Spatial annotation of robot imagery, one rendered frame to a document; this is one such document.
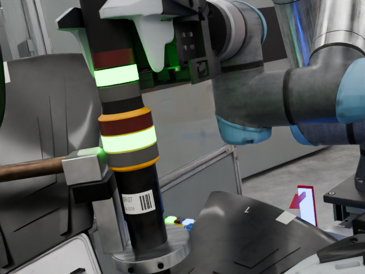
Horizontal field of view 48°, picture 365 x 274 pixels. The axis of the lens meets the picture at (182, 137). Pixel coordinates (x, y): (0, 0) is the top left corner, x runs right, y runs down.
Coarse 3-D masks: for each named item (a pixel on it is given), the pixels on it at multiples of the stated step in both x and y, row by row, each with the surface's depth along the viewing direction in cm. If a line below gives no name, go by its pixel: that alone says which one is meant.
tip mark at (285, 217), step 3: (282, 213) 56; (285, 213) 56; (288, 213) 56; (279, 216) 55; (282, 216) 55; (285, 216) 55; (288, 216) 55; (291, 216) 55; (294, 216) 55; (276, 219) 54; (279, 219) 54; (282, 219) 54; (285, 219) 54; (288, 219) 55; (291, 219) 55; (282, 222) 54; (285, 222) 54; (288, 222) 54
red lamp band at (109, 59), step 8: (128, 48) 31; (96, 56) 31; (104, 56) 31; (112, 56) 31; (120, 56) 31; (128, 56) 31; (96, 64) 31; (104, 64) 31; (112, 64) 31; (120, 64) 31
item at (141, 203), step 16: (128, 176) 33; (144, 176) 33; (128, 192) 33; (144, 192) 33; (160, 192) 35; (128, 208) 33; (144, 208) 33; (160, 208) 34; (128, 224) 34; (144, 224) 34; (160, 224) 34; (144, 240) 34; (160, 240) 34; (160, 272) 35
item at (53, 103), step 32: (32, 64) 46; (64, 64) 46; (32, 96) 43; (64, 96) 43; (96, 96) 44; (0, 128) 41; (32, 128) 41; (64, 128) 41; (96, 128) 41; (0, 160) 40; (32, 160) 39; (0, 192) 38; (32, 192) 38; (64, 192) 37; (0, 224) 37; (32, 224) 36; (64, 224) 35; (0, 256) 36; (32, 256) 35
